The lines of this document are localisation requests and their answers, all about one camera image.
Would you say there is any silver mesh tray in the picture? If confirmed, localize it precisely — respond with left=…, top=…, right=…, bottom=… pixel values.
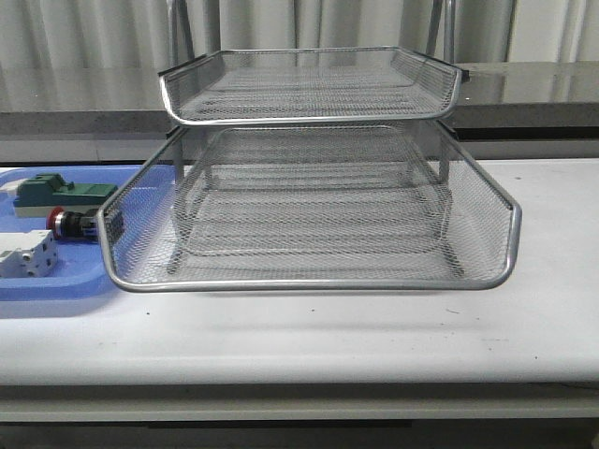
left=181, top=162, right=453, bottom=256
left=158, top=47, right=469, bottom=127
left=97, top=121, right=522, bottom=292

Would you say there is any red emergency stop push button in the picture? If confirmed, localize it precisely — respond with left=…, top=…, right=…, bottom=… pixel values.
left=46, top=206, right=124, bottom=243

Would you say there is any silver mesh bottom tray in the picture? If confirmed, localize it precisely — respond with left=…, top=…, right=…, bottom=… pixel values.
left=181, top=162, right=453, bottom=256

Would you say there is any silver mesh top tray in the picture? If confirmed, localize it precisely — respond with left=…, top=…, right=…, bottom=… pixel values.
left=158, top=47, right=469, bottom=127

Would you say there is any blue plastic tray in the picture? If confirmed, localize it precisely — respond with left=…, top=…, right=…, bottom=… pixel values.
left=1, top=165, right=175, bottom=301

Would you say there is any dark stone back counter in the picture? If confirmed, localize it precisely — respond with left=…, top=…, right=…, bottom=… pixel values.
left=1, top=62, right=598, bottom=140

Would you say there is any grey metal rack frame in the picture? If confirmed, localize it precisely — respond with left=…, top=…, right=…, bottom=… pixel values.
left=166, top=0, right=466, bottom=278

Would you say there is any green and beige switch block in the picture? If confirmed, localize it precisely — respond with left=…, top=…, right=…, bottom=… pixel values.
left=1, top=173, right=117, bottom=218

